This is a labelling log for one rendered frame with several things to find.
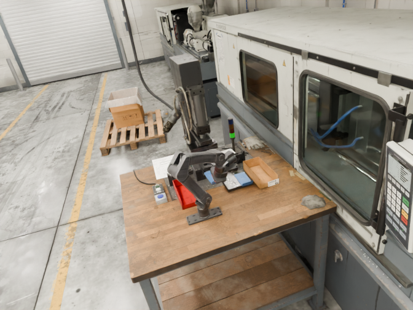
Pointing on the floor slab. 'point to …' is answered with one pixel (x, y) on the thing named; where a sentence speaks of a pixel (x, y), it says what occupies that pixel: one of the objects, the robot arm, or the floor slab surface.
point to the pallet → (108, 141)
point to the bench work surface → (225, 244)
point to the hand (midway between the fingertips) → (217, 181)
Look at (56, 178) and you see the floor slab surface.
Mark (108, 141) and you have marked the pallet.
